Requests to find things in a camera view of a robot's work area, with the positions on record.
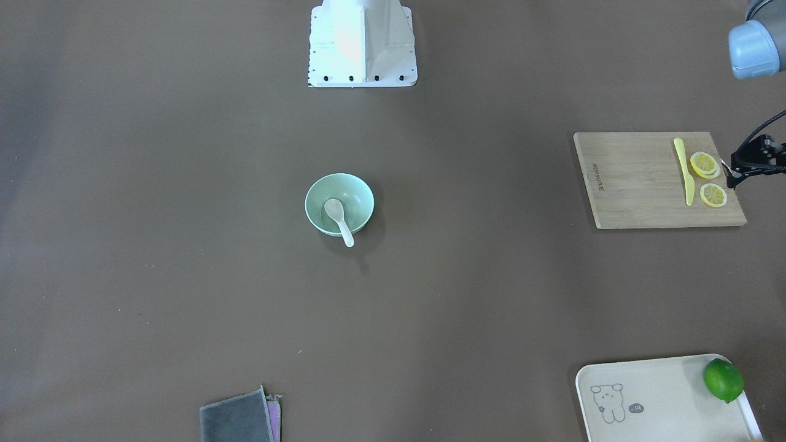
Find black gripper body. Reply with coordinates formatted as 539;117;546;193
731;135;785;179

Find white ceramic spoon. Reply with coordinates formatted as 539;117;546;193
324;198;356;248

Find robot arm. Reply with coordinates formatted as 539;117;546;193
723;1;785;188

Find green ceramic bowl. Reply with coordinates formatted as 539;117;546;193
304;173;375;237

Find lemon slice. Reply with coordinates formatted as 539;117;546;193
699;184;728;209

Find yellow plastic knife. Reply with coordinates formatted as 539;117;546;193
673;138;695;206

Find wooden cutting board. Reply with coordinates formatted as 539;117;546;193
573;132;747;230

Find green lime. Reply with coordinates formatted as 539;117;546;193
702;358;745;403

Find cream serving tray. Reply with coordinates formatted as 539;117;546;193
575;354;764;441

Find grey folded cloth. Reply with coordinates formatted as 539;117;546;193
200;386;282;441

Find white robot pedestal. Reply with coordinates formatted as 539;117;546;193
307;1;418;88

